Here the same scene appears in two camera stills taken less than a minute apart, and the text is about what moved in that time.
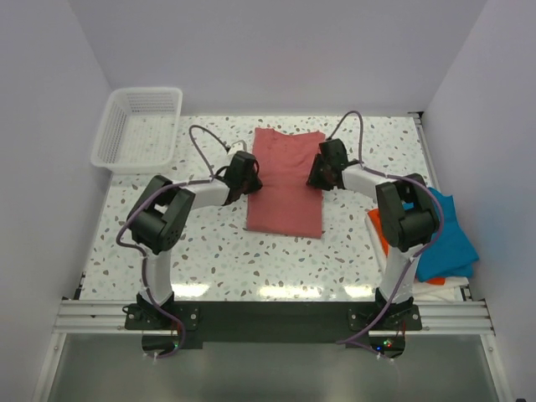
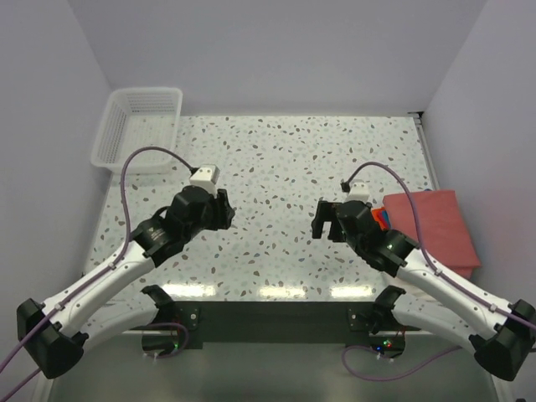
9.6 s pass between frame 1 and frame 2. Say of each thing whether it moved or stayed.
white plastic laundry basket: stayed
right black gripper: moved
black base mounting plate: stayed
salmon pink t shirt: moved
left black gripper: moved
